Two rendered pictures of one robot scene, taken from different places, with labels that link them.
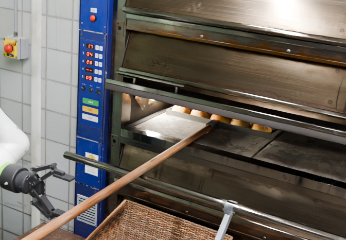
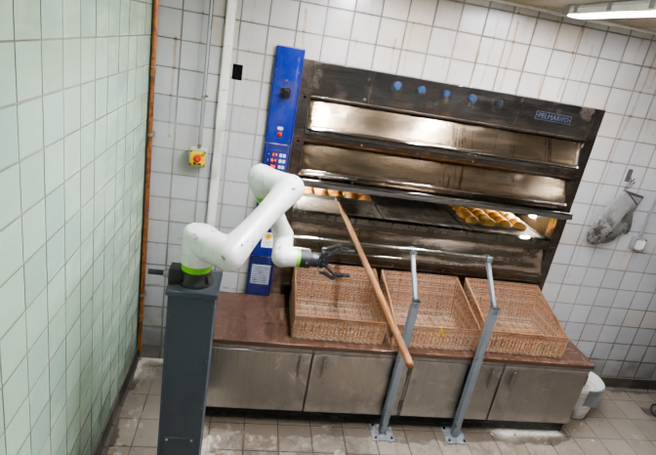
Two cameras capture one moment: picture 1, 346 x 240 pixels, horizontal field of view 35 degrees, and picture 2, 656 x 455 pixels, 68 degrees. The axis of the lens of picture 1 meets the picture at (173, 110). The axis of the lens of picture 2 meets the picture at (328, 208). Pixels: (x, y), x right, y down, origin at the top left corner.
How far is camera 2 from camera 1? 1.84 m
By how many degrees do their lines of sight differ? 36
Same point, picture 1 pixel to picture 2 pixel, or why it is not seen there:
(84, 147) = not seen: hidden behind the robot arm
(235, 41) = (385, 148)
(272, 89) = (407, 177)
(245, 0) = (392, 123)
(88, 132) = not seen: hidden behind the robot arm
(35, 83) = (214, 184)
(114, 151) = not seen: hidden behind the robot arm
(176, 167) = (334, 231)
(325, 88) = (436, 175)
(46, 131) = (220, 221)
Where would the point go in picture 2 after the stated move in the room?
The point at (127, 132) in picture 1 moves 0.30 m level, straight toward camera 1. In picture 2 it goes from (299, 213) to (328, 231)
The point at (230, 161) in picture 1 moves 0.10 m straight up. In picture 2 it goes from (375, 223) to (378, 208)
